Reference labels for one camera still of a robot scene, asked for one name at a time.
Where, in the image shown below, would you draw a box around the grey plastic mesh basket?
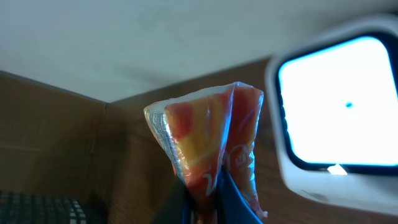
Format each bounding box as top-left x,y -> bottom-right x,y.
1,191 -> 90,224

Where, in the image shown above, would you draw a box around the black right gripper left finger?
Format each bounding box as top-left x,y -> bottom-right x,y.
152,177 -> 195,224

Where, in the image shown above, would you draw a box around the small orange tissue pack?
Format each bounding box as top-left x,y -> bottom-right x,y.
144,82 -> 267,223

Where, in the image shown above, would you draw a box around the white barcode scanner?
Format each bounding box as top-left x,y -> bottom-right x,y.
264,14 -> 397,216

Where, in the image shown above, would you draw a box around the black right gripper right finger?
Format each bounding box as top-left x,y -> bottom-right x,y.
216,167 -> 262,224

